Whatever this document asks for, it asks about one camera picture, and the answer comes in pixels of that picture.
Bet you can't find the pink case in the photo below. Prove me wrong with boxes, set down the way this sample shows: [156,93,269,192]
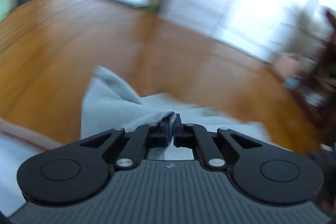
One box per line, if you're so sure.
[270,52,318,81]

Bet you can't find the blue pump bottle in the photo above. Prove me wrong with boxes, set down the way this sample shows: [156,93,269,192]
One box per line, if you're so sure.
[283,76,303,89]

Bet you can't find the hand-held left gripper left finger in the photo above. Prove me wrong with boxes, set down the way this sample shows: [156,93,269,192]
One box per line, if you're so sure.
[80,112,176,169]

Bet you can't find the checked rug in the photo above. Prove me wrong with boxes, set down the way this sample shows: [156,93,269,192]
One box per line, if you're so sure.
[0,94,266,216]

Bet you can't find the grey printed t-shirt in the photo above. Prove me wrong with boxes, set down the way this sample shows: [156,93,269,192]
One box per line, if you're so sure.
[80,65,177,161]

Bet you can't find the dark wooden shelf unit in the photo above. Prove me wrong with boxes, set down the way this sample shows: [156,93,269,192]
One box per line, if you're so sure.
[282,7,336,135]

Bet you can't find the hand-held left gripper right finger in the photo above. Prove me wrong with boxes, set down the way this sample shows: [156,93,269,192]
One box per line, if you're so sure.
[174,114,263,170]

